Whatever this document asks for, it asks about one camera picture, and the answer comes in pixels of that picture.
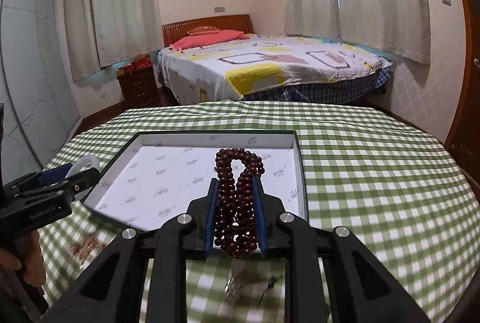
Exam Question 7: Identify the white jade bangle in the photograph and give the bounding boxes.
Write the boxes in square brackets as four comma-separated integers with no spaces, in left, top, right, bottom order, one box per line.
[66,154,100,201]

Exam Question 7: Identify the dark red bead bracelet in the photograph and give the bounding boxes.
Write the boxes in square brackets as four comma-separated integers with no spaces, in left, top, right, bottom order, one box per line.
[212,146,266,259]

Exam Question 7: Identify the green jewelry box tray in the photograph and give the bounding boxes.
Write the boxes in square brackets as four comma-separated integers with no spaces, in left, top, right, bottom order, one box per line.
[84,131,308,231]

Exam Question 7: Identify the person's left hand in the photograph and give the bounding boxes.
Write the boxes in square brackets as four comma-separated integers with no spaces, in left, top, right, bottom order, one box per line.
[1,230,47,288]

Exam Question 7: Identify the sliding wardrobe door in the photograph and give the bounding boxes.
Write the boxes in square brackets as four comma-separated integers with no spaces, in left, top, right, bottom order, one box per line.
[1,0,80,181]

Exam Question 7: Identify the dark wooden nightstand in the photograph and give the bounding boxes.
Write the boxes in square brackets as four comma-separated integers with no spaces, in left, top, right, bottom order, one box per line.
[117,66,161,109]

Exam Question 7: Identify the bed with patterned sheet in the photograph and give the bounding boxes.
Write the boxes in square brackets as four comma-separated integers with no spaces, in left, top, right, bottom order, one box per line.
[157,34,393,105]

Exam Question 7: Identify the red boxes on nightstand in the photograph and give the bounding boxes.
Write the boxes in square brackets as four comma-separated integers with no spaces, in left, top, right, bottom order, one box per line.
[116,54,152,76]

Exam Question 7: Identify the left white curtain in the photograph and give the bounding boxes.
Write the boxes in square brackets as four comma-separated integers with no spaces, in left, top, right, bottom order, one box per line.
[64,0,163,81]

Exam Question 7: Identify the pink pillow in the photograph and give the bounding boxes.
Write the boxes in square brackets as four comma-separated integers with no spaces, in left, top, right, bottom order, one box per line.
[168,29,250,51]

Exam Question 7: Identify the wooden headboard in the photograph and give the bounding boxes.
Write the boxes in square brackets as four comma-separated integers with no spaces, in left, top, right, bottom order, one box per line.
[162,14,255,46]

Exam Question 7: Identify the orange patterned pillow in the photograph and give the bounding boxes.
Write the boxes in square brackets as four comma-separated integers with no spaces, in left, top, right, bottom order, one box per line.
[187,26,221,37]

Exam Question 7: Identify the brown wooden door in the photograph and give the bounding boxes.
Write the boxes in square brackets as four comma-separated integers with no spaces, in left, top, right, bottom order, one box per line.
[445,0,479,196]

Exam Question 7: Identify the gold chain necklace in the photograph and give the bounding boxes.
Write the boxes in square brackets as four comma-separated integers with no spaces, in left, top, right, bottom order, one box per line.
[70,232,108,261]

